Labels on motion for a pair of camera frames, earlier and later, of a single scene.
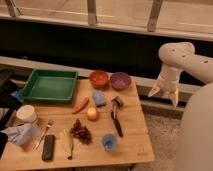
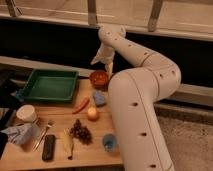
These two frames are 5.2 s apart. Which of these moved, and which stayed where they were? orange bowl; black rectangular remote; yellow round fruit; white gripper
Moved: white gripper
Stayed: yellow round fruit; black rectangular remote; orange bowl
